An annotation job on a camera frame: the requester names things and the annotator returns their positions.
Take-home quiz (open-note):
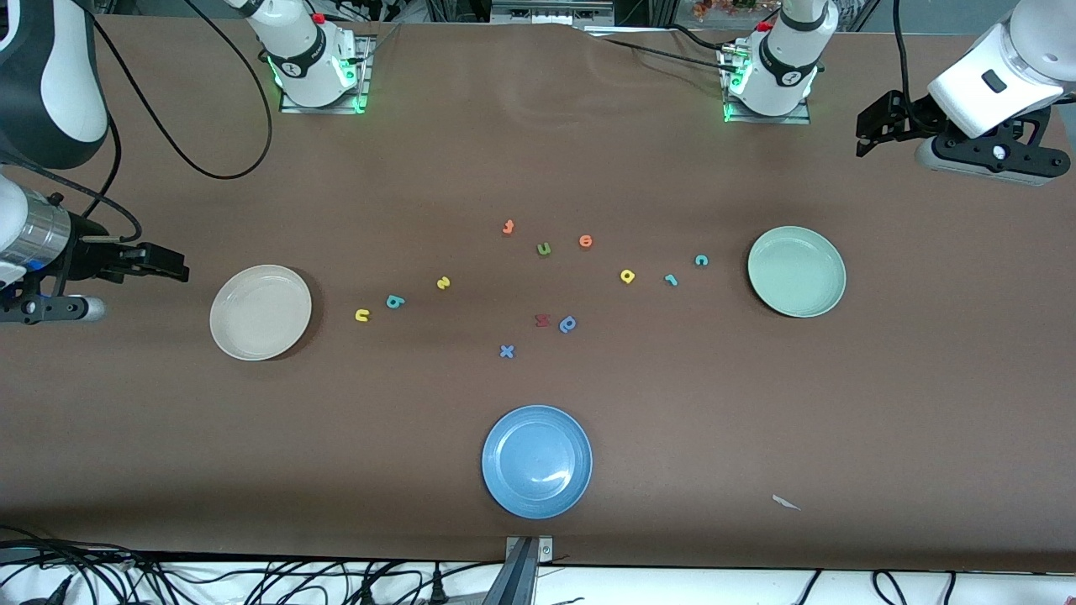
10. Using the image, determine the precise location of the beige brown round plate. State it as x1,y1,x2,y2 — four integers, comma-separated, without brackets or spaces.
209,265,313,362

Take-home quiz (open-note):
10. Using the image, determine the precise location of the pale green round plate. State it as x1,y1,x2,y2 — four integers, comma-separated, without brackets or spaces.
747,226,847,318

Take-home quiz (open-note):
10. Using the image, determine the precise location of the brown table cover mat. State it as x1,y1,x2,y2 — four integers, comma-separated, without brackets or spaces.
0,13,1076,574

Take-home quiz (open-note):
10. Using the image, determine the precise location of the grey metal box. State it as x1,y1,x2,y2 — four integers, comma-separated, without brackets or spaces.
490,0,616,26

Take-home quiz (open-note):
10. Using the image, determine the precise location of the blue round plate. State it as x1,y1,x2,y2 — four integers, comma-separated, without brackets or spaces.
482,405,593,520

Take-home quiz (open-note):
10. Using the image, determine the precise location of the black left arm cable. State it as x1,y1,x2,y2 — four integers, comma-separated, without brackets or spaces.
891,0,919,118

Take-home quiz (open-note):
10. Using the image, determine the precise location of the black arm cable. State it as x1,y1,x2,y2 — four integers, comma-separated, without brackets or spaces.
0,0,274,246
891,0,919,118

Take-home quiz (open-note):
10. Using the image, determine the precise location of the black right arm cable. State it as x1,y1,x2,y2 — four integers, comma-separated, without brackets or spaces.
0,0,274,246

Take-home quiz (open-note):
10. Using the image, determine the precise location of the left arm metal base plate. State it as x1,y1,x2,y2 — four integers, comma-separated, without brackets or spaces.
719,42,812,125

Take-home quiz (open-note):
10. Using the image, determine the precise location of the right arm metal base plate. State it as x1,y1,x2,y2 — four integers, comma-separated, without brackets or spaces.
279,34,375,114

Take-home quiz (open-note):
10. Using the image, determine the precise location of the black base power cable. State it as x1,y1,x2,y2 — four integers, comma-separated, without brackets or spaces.
588,29,741,72

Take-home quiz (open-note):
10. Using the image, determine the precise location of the black cable bundle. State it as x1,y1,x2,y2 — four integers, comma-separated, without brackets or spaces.
0,525,169,605

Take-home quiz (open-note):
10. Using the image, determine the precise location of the metal camera stand bracket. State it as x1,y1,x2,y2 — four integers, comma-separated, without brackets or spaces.
504,536,554,605

